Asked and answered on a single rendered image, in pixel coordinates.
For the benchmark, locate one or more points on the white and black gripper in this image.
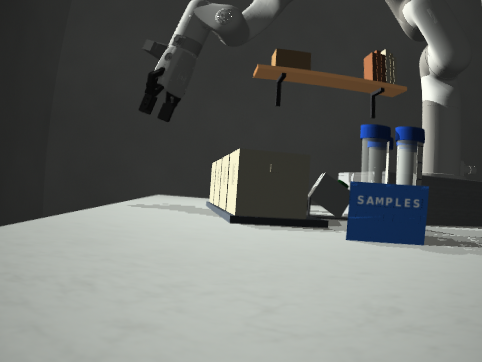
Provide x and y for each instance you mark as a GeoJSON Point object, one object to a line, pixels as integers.
{"type": "Point", "coordinates": [174, 75]}

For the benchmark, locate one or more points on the blue tube rack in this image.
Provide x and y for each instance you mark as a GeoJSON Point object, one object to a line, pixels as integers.
{"type": "Point", "coordinates": [387, 213]}

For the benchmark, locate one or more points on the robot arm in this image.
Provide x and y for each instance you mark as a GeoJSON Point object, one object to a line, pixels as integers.
{"type": "Point", "coordinates": [447, 54]}

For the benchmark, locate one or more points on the beige bucket adapter with holes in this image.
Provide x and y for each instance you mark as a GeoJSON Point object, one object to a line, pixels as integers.
{"type": "Point", "coordinates": [268, 184]}

